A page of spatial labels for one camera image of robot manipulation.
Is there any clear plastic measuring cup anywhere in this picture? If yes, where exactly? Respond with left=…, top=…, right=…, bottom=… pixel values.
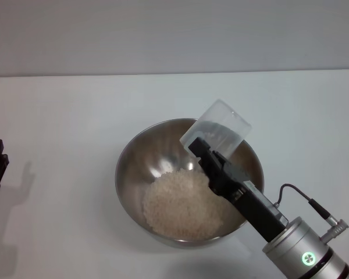
left=179, top=98, right=253, bottom=163

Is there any black cable with silver plug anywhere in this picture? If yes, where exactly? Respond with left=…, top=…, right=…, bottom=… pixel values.
left=275, top=183, right=349, bottom=242

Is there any stainless steel mixing bowl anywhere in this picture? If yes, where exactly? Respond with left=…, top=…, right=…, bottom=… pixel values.
left=114, top=117, right=265, bottom=248

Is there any white uncooked rice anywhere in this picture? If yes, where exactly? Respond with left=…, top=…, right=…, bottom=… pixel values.
left=142, top=170, right=225, bottom=241

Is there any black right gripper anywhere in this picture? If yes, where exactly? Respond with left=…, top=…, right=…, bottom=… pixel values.
left=187, top=137, right=286, bottom=242

